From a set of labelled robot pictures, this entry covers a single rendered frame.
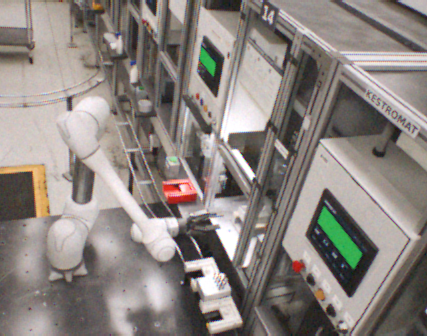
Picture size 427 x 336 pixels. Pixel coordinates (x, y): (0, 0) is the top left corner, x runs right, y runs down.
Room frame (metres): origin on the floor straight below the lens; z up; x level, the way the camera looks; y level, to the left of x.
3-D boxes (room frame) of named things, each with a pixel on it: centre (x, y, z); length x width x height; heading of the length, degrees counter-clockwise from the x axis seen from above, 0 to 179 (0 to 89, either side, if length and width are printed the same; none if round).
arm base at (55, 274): (1.35, 0.62, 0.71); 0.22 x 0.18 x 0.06; 28
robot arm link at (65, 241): (1.37, 0.63, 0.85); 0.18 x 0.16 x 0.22; 0
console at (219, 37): (1.98, 0.02, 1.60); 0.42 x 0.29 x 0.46; 28
